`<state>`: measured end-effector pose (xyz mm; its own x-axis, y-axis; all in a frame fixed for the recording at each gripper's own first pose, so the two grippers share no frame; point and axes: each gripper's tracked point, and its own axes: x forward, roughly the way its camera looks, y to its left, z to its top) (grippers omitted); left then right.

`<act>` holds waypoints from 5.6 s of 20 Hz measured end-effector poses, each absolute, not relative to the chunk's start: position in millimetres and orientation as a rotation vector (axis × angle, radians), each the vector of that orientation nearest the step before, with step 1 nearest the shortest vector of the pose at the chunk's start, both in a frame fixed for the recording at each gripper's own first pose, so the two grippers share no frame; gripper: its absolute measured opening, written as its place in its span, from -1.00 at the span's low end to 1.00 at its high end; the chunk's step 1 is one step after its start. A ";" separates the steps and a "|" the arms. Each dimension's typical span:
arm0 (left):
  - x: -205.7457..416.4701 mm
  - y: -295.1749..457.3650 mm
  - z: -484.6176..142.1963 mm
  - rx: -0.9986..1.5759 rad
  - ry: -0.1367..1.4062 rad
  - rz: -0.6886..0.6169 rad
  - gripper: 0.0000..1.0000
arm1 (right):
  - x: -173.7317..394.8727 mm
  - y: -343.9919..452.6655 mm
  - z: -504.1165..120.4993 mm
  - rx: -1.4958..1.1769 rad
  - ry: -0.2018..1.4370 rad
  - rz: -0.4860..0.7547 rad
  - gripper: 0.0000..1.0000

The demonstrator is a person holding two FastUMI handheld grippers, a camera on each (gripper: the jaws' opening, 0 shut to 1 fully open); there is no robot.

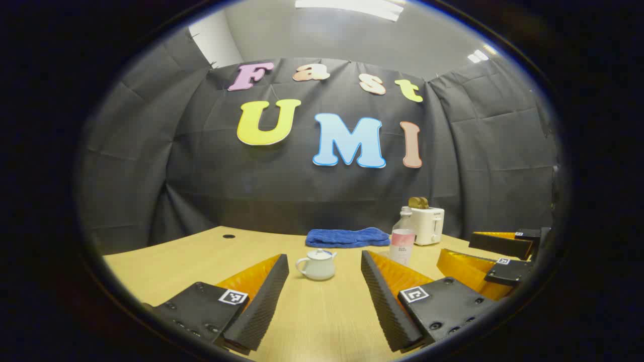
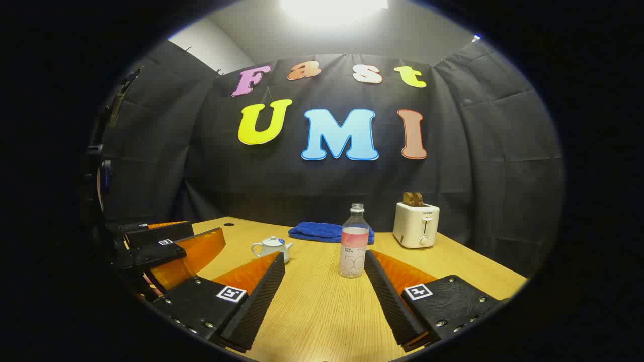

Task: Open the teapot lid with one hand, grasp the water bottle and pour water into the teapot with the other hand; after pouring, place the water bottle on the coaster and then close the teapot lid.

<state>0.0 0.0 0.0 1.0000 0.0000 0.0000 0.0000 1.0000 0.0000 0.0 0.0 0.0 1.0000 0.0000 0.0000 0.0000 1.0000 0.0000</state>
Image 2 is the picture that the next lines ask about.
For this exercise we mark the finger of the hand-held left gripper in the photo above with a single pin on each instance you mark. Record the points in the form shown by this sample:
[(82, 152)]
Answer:
[(156, 255), (158, 235)]

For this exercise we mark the blue towel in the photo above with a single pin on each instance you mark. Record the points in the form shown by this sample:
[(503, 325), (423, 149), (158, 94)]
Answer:
[(322, 232)]

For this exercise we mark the long ceiling light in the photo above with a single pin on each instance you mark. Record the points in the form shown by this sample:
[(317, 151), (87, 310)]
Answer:
[(332, 9)]

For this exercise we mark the white teacup lid blue knob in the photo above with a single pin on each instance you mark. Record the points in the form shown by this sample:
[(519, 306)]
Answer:
[(273, 242)]

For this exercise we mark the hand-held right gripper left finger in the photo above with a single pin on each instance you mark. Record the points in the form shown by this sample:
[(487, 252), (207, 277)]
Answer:
[(256, 306)]

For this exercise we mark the white teacup with spout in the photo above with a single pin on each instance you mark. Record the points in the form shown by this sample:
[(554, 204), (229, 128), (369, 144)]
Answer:
[(270, 253)]

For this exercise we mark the white toaster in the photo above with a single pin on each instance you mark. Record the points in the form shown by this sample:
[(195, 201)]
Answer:
[(412, 229)]

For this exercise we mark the clear water bottle pink label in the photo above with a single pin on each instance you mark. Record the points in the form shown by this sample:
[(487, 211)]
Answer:
[(353, 251)]

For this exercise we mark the brown toast slice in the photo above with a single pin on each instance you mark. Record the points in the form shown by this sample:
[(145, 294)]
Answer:
[(419, 199), (408, 199)]

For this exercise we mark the black backdrop cloth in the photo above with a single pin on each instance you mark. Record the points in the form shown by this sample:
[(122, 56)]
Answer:
[(327, 186)]

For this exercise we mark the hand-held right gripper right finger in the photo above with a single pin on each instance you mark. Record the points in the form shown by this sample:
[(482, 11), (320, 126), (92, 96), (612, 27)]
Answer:
[(390, 301)]

